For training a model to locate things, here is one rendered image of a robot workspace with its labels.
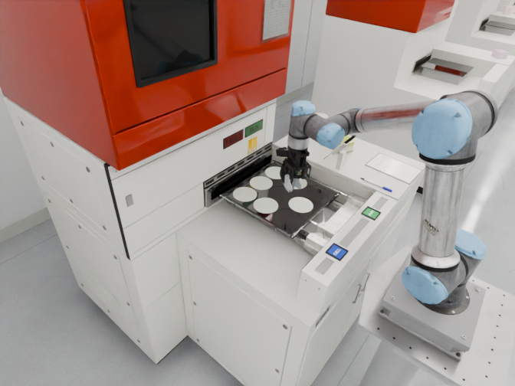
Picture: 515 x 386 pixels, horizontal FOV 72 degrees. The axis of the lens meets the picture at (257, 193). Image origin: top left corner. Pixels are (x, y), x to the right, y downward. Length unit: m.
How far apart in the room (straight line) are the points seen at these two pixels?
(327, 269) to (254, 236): 0.38
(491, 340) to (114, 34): 1.36
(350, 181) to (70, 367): 1.62
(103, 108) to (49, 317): 1.61
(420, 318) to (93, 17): 1.16
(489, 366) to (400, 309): 0.28
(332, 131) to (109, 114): 0.62
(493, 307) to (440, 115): 0.82
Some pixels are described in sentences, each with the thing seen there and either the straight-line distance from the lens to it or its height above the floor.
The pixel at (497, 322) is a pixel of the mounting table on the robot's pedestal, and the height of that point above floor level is 0.82.
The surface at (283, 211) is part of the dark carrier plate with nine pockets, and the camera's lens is 1.41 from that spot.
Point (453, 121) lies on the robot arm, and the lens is 0.84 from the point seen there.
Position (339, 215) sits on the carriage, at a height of 0.88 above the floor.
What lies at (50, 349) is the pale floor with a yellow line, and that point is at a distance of 2.26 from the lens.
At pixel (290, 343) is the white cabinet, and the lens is 1.32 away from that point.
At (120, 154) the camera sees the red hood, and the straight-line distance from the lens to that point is 1.05.
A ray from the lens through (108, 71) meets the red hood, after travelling 0.96.
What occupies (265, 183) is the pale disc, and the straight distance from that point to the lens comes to 1.55.
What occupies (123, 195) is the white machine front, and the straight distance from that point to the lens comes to 1.19.
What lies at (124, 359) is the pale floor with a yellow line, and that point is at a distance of 2.11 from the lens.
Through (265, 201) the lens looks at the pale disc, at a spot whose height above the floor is 0.90.
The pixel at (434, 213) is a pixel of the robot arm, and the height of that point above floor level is 1.27.
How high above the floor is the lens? 1.81
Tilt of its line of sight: 38 degrees down
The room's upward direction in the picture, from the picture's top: 4 degrees clockwise
